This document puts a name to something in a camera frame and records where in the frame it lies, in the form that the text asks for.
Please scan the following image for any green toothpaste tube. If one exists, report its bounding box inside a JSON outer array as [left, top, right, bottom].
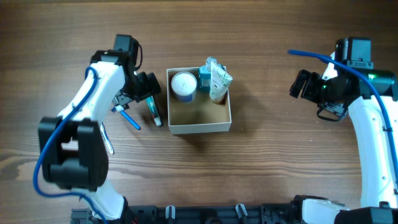
[[146, 96, 162, 126]]

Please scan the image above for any white round cotton swab jar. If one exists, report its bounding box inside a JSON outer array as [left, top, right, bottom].
[[171, 72, 197, 103]]

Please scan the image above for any blue mouthwash bottle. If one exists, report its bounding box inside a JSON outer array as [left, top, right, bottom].
[[198, 57, 226, 92]]

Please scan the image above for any blue white toothbrush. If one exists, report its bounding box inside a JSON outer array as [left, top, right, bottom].
[[99, 123, 114, 154]]

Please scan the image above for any white lotion tube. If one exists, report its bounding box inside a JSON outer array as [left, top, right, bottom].
[[209, 62, 233, 104]]

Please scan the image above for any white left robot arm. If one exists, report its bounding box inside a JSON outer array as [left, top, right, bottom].
[[32, 34, 161, 223]]

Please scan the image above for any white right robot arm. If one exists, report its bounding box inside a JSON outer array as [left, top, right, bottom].
[[288, 37, 397, 223]]

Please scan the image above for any white cardboard box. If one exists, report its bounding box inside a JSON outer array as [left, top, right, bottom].
[[166, 67, 232, 135]]

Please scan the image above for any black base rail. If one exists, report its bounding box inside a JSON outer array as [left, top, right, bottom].
[[70, 203, 299, 224]]

